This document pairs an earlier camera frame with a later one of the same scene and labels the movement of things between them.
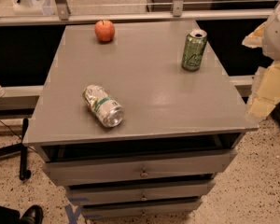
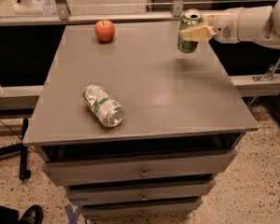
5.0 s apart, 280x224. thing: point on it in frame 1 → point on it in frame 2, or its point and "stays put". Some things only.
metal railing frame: [63, 13] stays put
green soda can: [193, 50] → [190, 18]
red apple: [105, 30] stays put
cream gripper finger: [255, 39] → [202, 34]
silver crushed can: [109, 112] stays put
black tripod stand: [14, 148] stays put
